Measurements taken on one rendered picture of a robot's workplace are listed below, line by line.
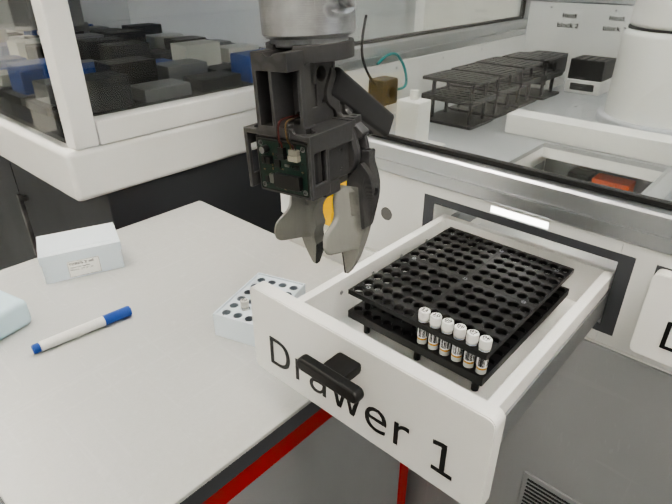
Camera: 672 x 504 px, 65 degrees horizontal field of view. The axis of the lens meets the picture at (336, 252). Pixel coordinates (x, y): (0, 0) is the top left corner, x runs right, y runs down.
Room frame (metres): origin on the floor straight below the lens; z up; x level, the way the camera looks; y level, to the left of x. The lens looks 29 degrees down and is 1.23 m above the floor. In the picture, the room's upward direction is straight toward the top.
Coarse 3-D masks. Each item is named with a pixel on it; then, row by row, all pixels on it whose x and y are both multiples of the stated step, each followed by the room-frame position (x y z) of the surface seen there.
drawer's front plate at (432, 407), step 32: (256, 288) 0.48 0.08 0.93; (256, 320) 0.48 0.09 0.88; (288, 320) 0.44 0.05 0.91; (320, 320) 0.42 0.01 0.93; (256, 352) 0.48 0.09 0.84; (288, 352) 0.44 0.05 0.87; (320, 352) 0.41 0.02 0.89; (352, 352) 0.38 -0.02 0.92; (384, 352) 0.37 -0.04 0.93; (288, 384) 0.45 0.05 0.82; (384, 384) 0.36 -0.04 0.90; (416, 384) 0.34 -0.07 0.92; (448, 384) 0.33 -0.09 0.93; (352, 416) 0.38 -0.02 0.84; (384, 416) 0.36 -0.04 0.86; (416, 416) 0.33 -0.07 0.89; (448, 416) 0.31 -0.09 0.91; (480, 416) 0.30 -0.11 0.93; (384, 448) 0.36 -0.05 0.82; (416, 448) 0.33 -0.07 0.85; (448, 448) 0.31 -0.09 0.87; (480, 448) 0.29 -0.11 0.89; (448, 480) 0.31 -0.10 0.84; (480, 480) 0.29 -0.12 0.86
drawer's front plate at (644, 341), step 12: (660, 276) 0.50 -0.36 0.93; (660, 288) 0.50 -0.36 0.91; (648, 300) 0.51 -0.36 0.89; (660, 300) 0.50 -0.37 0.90; (648, 312) 0.50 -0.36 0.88; (660, 312) 0.50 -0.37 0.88; (636, 324) 0.51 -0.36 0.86; (648, 324) 0.50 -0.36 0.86; (660, 324) 0.49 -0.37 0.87; (636, 336) 0.51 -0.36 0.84; (648, 336) 0.50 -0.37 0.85; (660, 336) 0.49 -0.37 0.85; (636, 348) 0.50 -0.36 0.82; (648, 348) 0.49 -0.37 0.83; (660, 348) 0.49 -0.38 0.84; (660, 360) 0.48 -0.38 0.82
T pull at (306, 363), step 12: (300, 360) 0.38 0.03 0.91; (312, 360) 0.38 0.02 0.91; (336, 360) 0.38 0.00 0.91; (348, 360) 0.38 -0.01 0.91; (312, 372) 0.37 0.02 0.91; (324, 372) 0.36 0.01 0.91; (336, 372) 0.36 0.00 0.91; (348, 372) 0.36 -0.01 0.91; (324, 384) 0.36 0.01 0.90; (336, 384) 0.35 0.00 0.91; (348, 384) 0.35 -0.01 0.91; (348, 396) 0.34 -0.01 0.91; (360, 396) 0.34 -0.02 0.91
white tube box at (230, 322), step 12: (264, 276) 0.72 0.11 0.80; (240, 288) 0.68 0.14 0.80; (288, 288) 0.68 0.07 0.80; (300, 288) 0.68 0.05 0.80; (228, 300) 0.65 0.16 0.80; (216, 312) 0.62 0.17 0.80; (228, 312) 0.63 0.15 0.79; (240, 312) 0.62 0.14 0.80; (216, 324) 0.61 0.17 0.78; (228, 324) 0.60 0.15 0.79; (240, 324) 0.59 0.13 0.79; (252, 324) 0.59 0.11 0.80; (228, 336) 0.60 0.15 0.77; (240, 336) 0.59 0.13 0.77; (252, 336) 0.59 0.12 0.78
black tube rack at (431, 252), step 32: (416, 256) 0.59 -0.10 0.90; (448, 256) 0.59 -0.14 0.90; (480, 256) 0.60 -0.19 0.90; (512, 256) 0.59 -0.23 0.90; (384, 288) 0.52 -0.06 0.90; (416, 288) 0.52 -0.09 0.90; (448, 288) 0.52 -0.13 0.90; (480, 288) 0.52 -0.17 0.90; (512, 288) 0.52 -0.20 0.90; (544, 288) 0.53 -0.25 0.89; (384, 320) 0.50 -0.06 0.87; (480, 320) 0.46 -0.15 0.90; (512, 320) 0.46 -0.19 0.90; (416, 352) 0.45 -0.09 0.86; (512, 352) 0.45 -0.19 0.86; (480, 384) 0.40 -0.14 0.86
